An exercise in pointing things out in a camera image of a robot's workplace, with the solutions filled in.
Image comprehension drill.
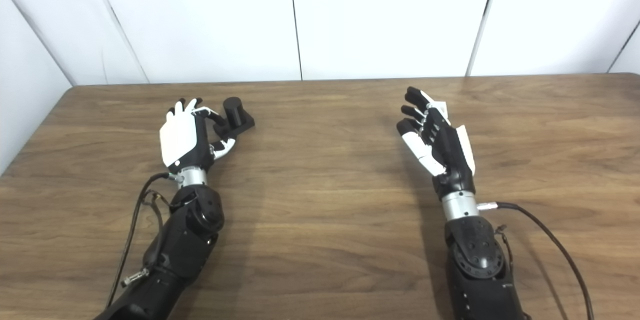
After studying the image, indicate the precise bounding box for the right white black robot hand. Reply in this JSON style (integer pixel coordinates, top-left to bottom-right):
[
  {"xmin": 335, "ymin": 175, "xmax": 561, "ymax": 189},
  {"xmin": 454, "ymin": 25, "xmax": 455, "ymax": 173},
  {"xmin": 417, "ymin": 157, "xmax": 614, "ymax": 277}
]
[{"xmin": 396, "ymin": 86, "xmax": 477, "ymax": 201}]

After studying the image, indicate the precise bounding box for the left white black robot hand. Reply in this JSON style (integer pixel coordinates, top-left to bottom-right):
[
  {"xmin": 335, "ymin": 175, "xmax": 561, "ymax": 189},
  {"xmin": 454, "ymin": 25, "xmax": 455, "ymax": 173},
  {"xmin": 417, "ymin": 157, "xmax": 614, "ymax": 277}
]
[{"xmin": 159, "ymin": 97, "xmax": 237, "ymax": 175}]

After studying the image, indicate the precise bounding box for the white square piece with hole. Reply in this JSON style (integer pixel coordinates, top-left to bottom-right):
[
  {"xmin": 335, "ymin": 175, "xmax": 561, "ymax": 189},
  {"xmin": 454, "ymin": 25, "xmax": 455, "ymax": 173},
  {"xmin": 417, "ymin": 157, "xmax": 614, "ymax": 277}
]
[{"xmin": 431, "ymin": 101, "xmax": 451, "ymax": 126}]

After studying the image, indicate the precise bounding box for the black peg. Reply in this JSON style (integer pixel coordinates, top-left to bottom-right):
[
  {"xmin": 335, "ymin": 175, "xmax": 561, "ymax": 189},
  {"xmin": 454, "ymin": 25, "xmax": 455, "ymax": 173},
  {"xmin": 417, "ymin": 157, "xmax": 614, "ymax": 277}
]
[{"xmin": 212, "ymin": 97, "xmax": 256, "ymax": 142}]

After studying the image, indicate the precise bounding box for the thin wire on left arm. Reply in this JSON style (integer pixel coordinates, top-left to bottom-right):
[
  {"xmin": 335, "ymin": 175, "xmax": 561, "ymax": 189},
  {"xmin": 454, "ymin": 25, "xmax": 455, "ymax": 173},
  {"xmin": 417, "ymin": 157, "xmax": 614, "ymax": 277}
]
[{"xmin": 141, "ymin": 190, "xmax": 173, "ymax": 241}]

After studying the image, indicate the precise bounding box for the thin wire on arm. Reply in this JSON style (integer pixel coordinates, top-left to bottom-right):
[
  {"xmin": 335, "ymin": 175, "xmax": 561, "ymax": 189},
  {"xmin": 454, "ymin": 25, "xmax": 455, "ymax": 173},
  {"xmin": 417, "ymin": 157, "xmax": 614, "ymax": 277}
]
[
  {"xmin": 495, "ymin": 225, "xmax": 516, "ymax": 281},
  {"xmin": 141, "ymin": 190, "xmax": 173, "ymax": 241}
]

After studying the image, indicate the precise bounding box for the thick black left wrist cable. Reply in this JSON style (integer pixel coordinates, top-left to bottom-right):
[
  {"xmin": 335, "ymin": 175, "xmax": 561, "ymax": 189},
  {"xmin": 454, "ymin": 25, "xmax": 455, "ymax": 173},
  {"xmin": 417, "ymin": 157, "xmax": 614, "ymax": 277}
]
[{"xmin": 106, "ymin": 172, "xmax": 173, "ymax": 308}]

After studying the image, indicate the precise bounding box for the thick black wrist cable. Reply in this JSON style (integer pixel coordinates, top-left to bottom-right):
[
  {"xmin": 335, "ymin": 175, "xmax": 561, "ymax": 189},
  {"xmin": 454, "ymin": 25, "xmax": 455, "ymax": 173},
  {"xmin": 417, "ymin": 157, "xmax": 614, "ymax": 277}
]
[
  {"xmin": 106, "ymin": 172, "xmax": 173, "ymax": 308},
  {"xmin": 477, "ymin": 201, "xmax": 596, "ymax": 320}
]

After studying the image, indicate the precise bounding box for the thin wire on right arm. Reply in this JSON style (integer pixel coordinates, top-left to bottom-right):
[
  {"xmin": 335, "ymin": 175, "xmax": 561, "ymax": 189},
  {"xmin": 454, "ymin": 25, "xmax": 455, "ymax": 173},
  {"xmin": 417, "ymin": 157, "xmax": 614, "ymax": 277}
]
[{"xmin": 495, "ymin": 225, "xmax": 516, "ymax": 281}]

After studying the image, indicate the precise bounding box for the thick black right wrist cable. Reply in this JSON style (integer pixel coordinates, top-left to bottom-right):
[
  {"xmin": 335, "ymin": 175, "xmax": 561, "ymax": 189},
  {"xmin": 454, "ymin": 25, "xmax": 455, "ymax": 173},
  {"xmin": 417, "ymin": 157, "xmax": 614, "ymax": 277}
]
[{"xmin": 477, "ymin": 201, "xmax": 596, "ymax": 320}]

